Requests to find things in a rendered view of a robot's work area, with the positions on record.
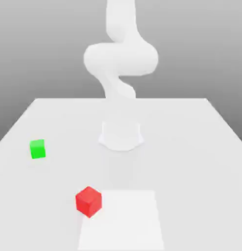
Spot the small red cube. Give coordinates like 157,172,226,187
75,186,102,219

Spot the small green cube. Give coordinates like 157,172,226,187
29,139,47,160

